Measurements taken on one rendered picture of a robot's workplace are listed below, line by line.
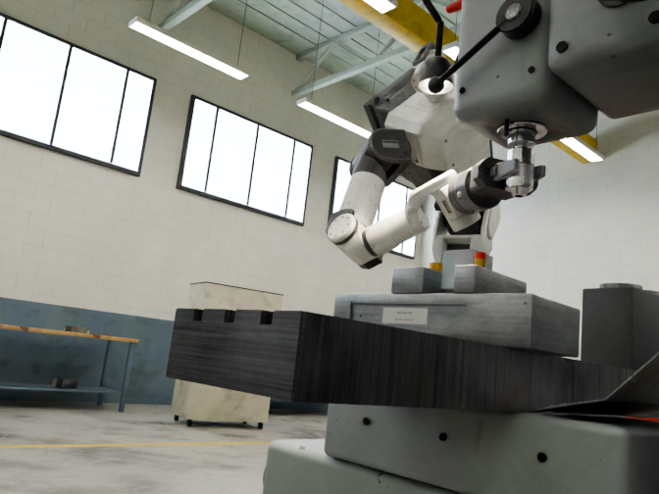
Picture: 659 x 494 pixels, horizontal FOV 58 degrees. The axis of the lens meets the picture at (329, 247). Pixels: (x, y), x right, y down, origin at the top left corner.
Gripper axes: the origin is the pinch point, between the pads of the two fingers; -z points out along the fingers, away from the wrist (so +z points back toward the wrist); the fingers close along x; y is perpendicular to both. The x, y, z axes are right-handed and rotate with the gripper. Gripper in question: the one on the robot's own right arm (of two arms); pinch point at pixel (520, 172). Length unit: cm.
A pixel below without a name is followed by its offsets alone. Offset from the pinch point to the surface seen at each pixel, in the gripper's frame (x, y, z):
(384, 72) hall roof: 306, -488, 877
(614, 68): 1.4, -11.1, -19.9
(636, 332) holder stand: 43, 23, 17
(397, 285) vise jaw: -22.5, 23.6, -3.0
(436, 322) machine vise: -18.8, 28.9, -9.5
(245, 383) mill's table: -49, 39, -28
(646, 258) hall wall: 691, -171, 649
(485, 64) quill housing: -9.8, -16.6, -2.6
